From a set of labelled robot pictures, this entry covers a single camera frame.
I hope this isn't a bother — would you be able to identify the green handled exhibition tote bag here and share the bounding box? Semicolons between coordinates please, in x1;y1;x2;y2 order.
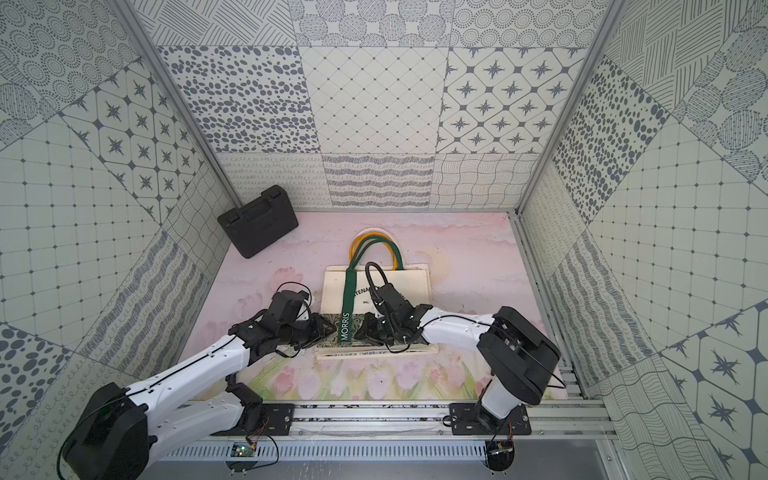
316;229;439;359

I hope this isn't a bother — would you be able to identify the starry night canvas tote bag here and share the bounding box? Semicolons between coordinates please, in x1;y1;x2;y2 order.
315;344;440;360

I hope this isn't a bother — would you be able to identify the yellow handled white bag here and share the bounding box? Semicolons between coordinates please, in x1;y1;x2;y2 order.
349;230;404;270

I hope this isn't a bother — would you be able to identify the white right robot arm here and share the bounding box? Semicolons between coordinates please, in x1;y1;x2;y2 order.
355;282;561;421

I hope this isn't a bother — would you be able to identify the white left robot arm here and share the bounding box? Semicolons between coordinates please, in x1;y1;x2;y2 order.
56;290;336;479

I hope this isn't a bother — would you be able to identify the pink floral table mat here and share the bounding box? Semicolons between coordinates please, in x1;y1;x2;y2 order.
183;212;542;400

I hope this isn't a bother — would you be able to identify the black plastic tool case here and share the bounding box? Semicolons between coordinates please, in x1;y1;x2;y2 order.
217;185;299;259

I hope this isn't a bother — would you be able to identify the left circuit board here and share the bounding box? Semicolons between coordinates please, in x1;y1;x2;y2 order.
225;443;258;473

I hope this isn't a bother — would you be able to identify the circuit board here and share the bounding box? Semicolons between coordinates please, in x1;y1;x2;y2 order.
484;440;515;472
225;443;258;473

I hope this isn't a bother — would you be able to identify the right circuit board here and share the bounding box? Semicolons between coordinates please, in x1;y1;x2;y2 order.
484;440;515;472

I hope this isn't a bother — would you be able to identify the black corrugated cable hose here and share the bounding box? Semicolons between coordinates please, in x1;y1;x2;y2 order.
363;261;391;301

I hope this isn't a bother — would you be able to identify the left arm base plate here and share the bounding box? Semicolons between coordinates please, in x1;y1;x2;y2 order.
216;403;295;437

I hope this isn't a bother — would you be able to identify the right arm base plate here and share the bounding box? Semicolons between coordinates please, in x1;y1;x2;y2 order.
442;402;532;436

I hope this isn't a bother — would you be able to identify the aluminium mounting rail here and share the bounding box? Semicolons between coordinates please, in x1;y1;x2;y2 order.
119;399;613;442

